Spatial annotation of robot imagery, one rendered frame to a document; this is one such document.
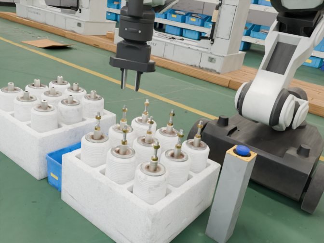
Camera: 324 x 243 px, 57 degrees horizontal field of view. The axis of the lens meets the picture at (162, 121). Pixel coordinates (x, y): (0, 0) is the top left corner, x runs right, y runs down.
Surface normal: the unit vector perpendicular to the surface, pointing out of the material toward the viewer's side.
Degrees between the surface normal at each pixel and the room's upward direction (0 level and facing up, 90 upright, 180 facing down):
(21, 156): 90
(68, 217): 0
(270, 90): 48
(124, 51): 90
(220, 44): 90
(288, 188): 90
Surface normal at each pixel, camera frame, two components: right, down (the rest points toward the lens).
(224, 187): -0.61, 0.22
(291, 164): -0.31, -0.47
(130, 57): -0.14, 0.37
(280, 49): -0.45, -0.22
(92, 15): 0.80, 0.34
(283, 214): 0.14, -0.91
